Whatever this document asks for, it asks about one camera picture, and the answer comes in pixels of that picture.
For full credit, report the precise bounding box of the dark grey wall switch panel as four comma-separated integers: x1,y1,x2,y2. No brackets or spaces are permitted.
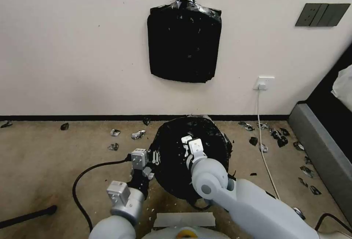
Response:
295,2,351,27

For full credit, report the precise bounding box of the black mattress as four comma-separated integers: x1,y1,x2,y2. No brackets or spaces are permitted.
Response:
302,63,352,168

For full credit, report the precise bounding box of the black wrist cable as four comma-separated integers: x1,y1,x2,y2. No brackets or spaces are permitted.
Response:
72,154,133,231
314,212,352,235

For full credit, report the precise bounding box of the black baseboard strip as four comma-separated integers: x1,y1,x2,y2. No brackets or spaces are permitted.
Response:
0,115,293,122

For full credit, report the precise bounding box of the white power cable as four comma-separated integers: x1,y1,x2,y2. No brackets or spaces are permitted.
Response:
257,89,282,201

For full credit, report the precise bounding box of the grey bed frame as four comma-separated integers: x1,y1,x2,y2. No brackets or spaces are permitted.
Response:
287,101,352,224

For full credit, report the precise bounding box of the round black trash bin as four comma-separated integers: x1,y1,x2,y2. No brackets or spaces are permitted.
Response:
154,129,231,204

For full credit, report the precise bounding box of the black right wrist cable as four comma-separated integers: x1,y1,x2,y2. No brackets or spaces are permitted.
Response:
314,212,352,235

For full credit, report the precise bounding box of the folded black trash bag stack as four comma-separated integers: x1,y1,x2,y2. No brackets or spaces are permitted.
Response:
146,0,223,84

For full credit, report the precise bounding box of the white wall socket with plug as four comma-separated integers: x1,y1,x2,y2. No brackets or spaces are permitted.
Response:
253,76,275,91

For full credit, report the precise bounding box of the grey flat tape strip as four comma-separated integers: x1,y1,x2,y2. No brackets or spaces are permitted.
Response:
153,212,216,227

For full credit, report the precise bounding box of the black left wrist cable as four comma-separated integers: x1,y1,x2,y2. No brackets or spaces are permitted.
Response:
72,154,133,231

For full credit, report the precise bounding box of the white robot front shell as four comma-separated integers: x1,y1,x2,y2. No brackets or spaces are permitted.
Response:
143,224,222,239

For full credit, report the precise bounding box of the white plastic bag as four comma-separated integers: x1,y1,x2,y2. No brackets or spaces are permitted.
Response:
331,64,352,108

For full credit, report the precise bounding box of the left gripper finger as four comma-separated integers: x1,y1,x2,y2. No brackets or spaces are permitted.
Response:
142,166,155,181
147,151,161,166

